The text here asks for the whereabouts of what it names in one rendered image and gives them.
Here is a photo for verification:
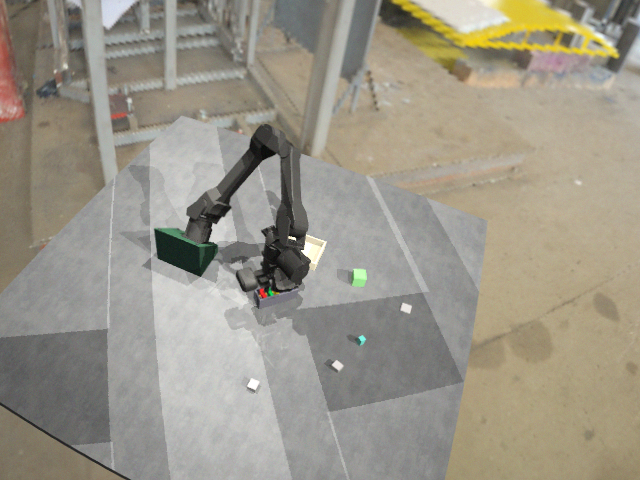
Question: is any small white block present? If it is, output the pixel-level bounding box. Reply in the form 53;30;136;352
247;379;259;392
331;360;343;373

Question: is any cream rectangular tray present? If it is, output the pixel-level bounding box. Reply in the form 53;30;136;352
301;235;326;271

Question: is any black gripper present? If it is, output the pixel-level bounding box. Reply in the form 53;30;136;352
236;250;277;294

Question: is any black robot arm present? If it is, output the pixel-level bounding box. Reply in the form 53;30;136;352
181;124;311;294

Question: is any small green block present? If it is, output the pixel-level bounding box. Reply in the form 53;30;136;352
351;269;367;287

